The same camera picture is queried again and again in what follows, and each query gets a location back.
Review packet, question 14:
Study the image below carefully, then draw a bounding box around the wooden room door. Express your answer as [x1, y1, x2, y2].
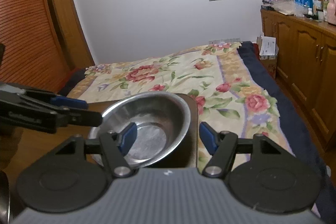
[53, 0, 95, 69]

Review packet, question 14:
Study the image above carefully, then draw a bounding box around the blue picture card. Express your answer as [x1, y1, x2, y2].
[294, 0, 313, 14]

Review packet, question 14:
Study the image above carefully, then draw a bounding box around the small stainless steel bowl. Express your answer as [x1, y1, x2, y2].
[88, 92, 191, 168]

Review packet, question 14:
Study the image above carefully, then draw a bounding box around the pink thermos jug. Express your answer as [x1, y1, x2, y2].
[326, 0, 336, 26]

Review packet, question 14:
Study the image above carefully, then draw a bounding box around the wooden sideboard cabinet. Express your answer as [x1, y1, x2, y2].
[260, 9, 335, 151]

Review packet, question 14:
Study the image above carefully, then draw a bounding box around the wooden slatted wardrobe door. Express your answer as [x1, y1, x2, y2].
[1, 0, 71, 93]

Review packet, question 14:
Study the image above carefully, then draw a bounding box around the white cardboard box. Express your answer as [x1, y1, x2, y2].
[256, 36, 278, 60]

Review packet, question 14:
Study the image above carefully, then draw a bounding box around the floral bed blanket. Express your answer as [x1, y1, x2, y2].
[68, 42, 335, 223]

